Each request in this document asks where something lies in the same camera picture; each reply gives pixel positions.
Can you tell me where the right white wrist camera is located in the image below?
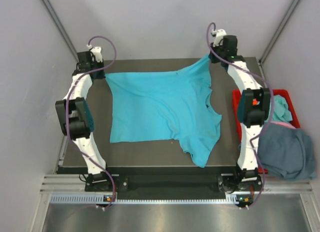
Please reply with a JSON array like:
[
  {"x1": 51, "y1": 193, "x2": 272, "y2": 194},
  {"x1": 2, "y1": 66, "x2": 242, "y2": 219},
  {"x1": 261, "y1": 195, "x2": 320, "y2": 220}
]
[{"x1": 211, "y1": 29, "x2": 227, "y2": 47}]

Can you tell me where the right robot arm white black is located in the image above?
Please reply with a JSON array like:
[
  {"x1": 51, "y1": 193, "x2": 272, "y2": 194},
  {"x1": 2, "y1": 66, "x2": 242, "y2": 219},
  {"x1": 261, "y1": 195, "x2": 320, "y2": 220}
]
[{"x1": 209, "y1": 29, "x2": 272, "y2": 190}]

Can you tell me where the right aluminium frame post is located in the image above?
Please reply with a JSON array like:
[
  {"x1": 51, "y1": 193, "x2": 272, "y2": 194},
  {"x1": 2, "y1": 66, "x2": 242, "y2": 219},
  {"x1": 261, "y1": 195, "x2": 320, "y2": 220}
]
[{"x1": 258, "y1": 0, "x2": 301, "y2": 66}]

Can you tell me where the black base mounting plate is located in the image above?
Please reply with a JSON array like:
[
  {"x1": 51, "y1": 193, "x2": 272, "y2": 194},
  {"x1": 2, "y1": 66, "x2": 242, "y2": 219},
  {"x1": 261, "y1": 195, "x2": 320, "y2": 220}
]
[{"x1": 57, "y1": 166, "x2": 261, "y2": 199}]

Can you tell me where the left aluminium frame post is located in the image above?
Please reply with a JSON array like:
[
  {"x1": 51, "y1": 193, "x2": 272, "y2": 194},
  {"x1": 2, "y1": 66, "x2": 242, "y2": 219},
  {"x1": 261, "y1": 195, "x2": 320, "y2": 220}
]
[{"x1": 40, "y1": 0, "x2": 78, "y2": 171}]

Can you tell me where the bright cyan t shirt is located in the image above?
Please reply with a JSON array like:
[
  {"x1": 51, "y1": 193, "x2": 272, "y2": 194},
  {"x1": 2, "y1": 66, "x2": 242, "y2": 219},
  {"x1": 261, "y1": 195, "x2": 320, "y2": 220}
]
[{"x1": 106, "y1": 56, "x2": 222, "y2": 168}]

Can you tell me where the pink t shirt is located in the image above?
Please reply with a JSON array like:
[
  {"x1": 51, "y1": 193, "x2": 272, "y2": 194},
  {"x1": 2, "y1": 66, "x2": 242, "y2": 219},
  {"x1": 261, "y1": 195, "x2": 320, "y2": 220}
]
[{"x1": 271, "y1": 121, "x2": 295, "y2": 129}]

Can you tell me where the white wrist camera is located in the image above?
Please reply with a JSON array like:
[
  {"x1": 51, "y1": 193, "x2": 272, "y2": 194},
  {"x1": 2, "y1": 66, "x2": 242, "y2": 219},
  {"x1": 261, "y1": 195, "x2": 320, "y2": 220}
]
[
  {"x1": 211, "y1": 29, "x2": 227, "y2": 47},
  {"x1": 86, "y1": 44, "x2": 104, "y2": 63}
]

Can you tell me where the aluminium frame post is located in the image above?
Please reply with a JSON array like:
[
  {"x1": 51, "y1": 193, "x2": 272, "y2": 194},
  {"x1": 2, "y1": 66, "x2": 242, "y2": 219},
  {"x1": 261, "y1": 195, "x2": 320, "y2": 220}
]
[
  {"x1": 40, "y1": 0, "x2": 78, "y2": 171},
  {"x1": 258, "y1": 0, "x2": 301, "y2": 66}
]

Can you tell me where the red plastic bin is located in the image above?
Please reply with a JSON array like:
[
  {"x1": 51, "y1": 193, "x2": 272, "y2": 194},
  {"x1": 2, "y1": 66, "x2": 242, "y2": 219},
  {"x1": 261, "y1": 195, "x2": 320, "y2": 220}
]
[{"x1": 231, "y1": 89, "x2": 302, "y2": 174}]

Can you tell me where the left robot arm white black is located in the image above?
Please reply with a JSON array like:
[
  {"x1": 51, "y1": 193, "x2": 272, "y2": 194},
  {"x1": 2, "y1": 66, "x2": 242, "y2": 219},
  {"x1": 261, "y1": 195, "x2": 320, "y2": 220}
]
[{"x1": 55, "y1": 47, "x2": 114, "y2": 191}]

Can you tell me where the teal green t shirt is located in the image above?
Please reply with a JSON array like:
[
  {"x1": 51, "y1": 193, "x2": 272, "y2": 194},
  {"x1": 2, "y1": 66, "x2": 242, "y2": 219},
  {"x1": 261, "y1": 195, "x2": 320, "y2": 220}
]
[{"x1": 271, "y1": 95, "x2": 293, "y2": 123}]

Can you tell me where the grey slotted cable duct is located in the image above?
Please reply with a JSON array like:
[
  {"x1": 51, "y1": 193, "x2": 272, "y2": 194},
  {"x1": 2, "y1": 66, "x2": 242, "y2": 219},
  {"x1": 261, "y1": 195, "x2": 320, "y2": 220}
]
[{"x1": 50, "y1": 194, "x2": 249, "y2": 205}]

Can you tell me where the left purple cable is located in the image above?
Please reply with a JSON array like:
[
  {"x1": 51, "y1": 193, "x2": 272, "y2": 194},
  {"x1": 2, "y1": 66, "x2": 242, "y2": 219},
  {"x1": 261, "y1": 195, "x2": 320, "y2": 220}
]
[{"x1": 65, "y1": 36, "x2": 118, "y2": 209}]

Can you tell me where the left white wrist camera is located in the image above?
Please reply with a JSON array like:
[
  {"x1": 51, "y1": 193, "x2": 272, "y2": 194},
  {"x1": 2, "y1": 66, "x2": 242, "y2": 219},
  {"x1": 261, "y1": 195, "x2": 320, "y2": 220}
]
[{"x1": 86, "y1": 44, "x2": 104, "y2": 63}]

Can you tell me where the purple cable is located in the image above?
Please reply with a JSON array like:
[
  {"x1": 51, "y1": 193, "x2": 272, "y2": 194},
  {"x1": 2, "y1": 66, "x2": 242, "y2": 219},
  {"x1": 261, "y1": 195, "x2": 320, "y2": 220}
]
[
  {"x1": 206, "y1": 22, "x2": 276, "y2": 209},
  {"x1": 65, "y1": 36, "x2": 118, "y2": 209}
]

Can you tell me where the grey blue t shirt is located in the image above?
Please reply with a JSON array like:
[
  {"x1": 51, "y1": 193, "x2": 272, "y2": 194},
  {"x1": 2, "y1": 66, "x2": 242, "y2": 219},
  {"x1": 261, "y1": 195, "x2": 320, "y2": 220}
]
[{"x1": 237, "y1": 122, "x2": 318, "y2": 181}]

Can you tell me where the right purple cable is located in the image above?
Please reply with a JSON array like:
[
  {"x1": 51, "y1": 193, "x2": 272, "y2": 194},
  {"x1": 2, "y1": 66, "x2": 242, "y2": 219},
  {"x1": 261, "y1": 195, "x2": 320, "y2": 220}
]
[{"x1": 206, "y1": 22, "x2": 276, "y2": 209}]

